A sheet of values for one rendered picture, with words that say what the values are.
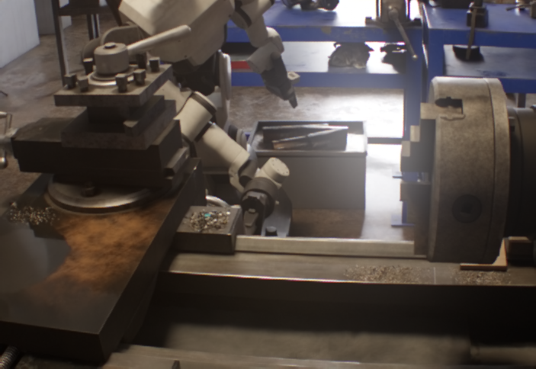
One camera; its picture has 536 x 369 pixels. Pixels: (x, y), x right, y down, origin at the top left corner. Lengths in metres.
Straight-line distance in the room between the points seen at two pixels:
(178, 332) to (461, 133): 0.66
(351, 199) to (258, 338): 1.90
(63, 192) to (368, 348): 0.61
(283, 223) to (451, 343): 1.55
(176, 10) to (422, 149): 0.97
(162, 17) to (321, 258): 0.78
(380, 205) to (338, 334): 1.95
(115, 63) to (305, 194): 1.96
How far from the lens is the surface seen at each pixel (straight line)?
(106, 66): 1.21
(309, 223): 2.98
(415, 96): 2.73
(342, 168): 2.99
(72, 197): 1.25
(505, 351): 1.22
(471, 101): 0.85
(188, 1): 1.73
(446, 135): 0.82
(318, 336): 1.20
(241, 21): 2.03
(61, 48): 5.04
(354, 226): 2.95
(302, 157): 2.98
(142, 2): 1.76
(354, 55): 2.78
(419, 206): 0.92
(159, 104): 1.24
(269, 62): 2.25
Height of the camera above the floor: 1.49
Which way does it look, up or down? 25 degrees down
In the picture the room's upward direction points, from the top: 3 degrees counter-clockwise
